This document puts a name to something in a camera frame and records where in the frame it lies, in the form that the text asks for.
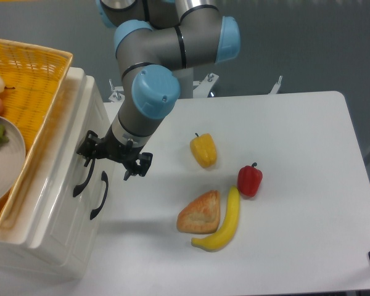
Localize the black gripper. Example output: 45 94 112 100
76 127 153 181

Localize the black top drawer handle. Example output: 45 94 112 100
72 154 96 198

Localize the black drawer handle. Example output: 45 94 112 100
89 171 109 221
72 154 96 198

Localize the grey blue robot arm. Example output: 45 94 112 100
76 1 241 177

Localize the white drawer cabinet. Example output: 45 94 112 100
0 68 114 278

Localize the yellow bell pepper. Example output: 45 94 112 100
190 133 217 168

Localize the triangular bread pastry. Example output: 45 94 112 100
176 190 221 234

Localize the grey plate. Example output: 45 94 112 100
0 117 26 201

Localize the yellow woven basket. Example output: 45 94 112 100
0 39 73 227

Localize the yellow banana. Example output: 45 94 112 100
191 186 241 252

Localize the red bell pepper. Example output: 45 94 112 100
237 162 263 198

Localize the black lower drawer handle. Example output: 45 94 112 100
89 171 109 221

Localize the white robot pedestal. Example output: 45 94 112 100
173 68 194 99

